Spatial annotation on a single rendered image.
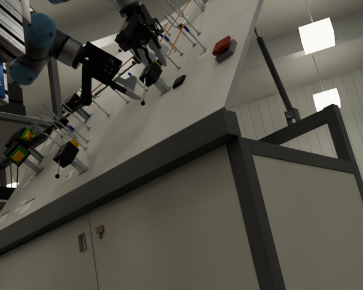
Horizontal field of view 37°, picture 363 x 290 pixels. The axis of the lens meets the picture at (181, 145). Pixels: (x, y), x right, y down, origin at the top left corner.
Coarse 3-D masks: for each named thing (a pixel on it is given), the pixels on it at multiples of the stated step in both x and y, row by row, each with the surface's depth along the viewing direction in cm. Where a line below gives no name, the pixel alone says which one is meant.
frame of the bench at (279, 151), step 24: (240, 144) 127; (264, 144) 135; (240, 168) 126; (336, 168) 159; (240, 192) 126; (360, 192) 165; (264, 216) 123; (264, 240) 120; (264, 264) 119; (264, 288) 118
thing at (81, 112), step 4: (72, 96) 207; (76, 96) 208; (68, 100) 207; (72, 100) 206; (76, 100) 210; (68, 104) 206; (72, 104) 205; (76, 104) 210; (80, 104) 208; (72, 108) 207; (80, 108) 211; (64, 112) 216; (80, 112) 210; (84, 112) 212; (84, 116) 211; (88, 116) 213
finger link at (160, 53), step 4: (152, 40) 166; (152, 44) 167; (160, 44) 169; (152, 48) 167; (156, 48) 167; (160, 48) 166; (164, 48) 170; (168, 48) 171; (156, 52) 167; (160, 52) 166; (164, 52) 169; (156, 56) 168; (160, 56) 167; (164, 56) 167; (160, 60) 167; (164, 60) 167; (164, 64) 168
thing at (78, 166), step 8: (64, 144) 168; (72, 144) 168; (56, 152) 168; (64, 152) 164; (72, 152) 167; (56, 160) 166; (64, 160) 165; (72, 160) 166; (80, 168) 169; (88, 168) 169; (56, 176) 162
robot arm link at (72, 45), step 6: (66, 42) 151; (72, 42) 152; (78, 42) 153; (66, 48) 151; (72, 48) 151; (78, 48) 151; (60, 54) 151; (66, 54) 151; (72, 54) 151; (60, 60) 153; (66, 60) 152; (72, 60) 152
